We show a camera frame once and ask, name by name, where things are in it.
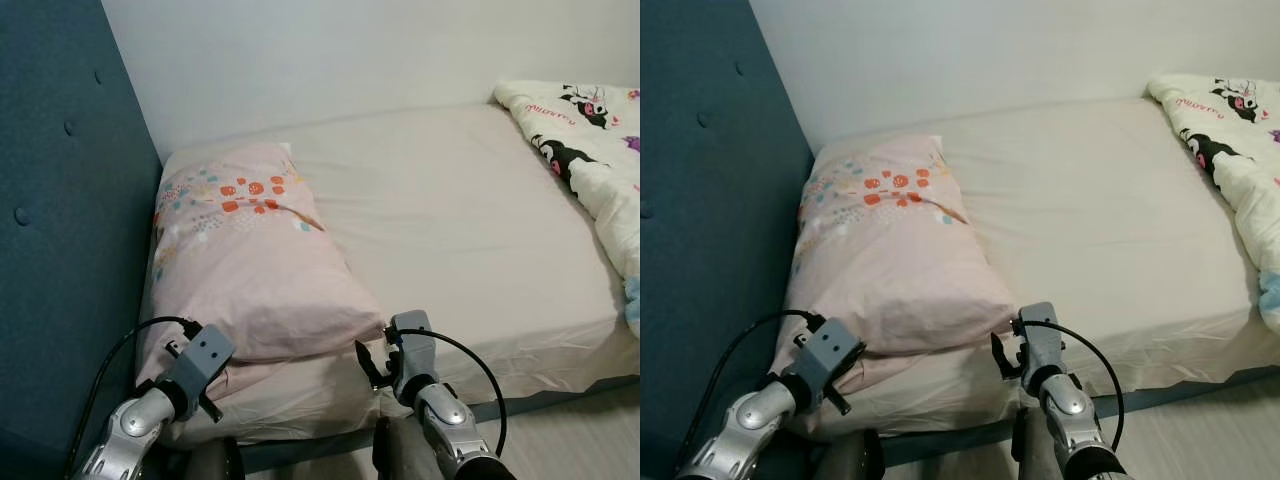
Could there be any pink dotted pillow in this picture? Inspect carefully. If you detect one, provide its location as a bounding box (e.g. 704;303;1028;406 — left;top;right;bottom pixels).
785;137;1019;382
135;143;389;387

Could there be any dark grey robot left leg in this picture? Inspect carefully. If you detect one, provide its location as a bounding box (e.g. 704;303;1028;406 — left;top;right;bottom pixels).
183;437;247;480
813;430;887;480

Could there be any dark grey robot leg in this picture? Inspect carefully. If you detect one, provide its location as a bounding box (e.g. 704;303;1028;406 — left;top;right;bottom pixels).
183;437;247;480
1009;405;1063;480
371;414;433;480
813;430;887;480

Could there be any dark grey robot right leg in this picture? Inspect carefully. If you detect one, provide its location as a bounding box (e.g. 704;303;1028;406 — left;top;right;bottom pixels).
1009;405;1063;480
371;414;433;480

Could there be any mattress with beige sheet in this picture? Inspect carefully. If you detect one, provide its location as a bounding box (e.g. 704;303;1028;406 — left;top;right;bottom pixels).
790;95;1263;441
140;100;641;447

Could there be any teal upholstered headboard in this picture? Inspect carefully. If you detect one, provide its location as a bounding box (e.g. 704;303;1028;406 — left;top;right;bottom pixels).
0;0;165;477
640;0;815;477

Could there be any cream cartoon print blanket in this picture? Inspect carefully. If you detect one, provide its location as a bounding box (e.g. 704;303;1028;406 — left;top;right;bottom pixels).
1147;72;1280;333
493;80;641;338

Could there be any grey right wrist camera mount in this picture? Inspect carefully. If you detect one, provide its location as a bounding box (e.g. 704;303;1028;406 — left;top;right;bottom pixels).
1017;302;1068;389
385;310;439;403

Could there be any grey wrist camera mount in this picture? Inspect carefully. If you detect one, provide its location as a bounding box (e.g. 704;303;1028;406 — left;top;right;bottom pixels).
790;316;867;403
385;310;439;403
165;322;237;407
1017;302;1068;389

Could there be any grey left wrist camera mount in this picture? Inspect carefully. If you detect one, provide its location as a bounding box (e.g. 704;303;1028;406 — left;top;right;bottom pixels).
165;322;237;407
790;316;867;403

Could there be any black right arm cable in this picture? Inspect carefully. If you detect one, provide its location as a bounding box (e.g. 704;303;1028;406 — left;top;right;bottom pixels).
384;327;509;457
1011;320;1127;453

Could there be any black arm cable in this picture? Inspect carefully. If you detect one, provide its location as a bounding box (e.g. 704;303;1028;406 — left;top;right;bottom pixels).
384;327;509;457
1011;320;1127;453
64;316;203;480
698;309;827;473

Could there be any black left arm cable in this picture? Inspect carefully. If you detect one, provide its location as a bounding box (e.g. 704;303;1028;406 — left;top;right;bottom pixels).
64;316;203;480
698;309;827;473

